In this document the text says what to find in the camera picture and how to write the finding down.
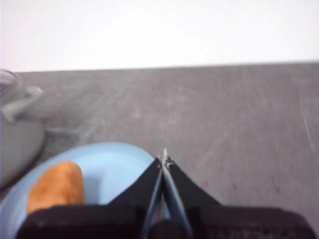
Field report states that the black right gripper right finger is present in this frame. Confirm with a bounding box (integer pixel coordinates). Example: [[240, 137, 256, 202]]
[[161, 148, 313, 239]]

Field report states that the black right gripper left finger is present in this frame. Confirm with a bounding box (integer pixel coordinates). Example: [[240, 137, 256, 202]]
[[16, 156, 164, 239]]

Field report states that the brown potato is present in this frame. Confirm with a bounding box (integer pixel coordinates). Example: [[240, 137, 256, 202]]
[[26, 161, 85, 215]]

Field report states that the blue round plate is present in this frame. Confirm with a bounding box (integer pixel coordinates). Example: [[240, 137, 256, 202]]
[[0, 141, 156, 239]]

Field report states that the pale green electric steamer pot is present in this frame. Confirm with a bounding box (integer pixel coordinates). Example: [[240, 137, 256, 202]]
[[0, 86, 46, 190]]

